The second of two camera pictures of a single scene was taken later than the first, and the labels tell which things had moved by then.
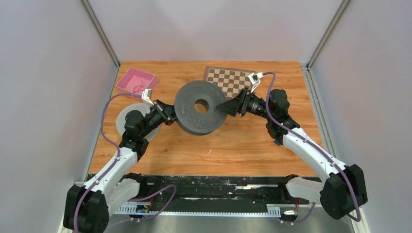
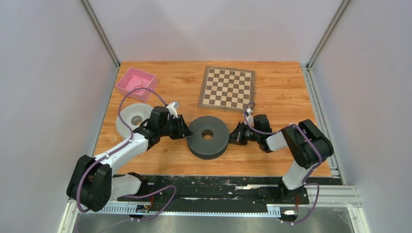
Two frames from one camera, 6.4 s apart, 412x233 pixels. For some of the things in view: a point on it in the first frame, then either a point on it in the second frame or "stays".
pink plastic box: [135, 81] stays
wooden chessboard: [231, 80] stays
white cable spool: [121, 118] stays
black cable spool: [195, 123] → [210, 149]
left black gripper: [167, 112] → [183, 130]
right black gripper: [238, 104] → [236, 136]
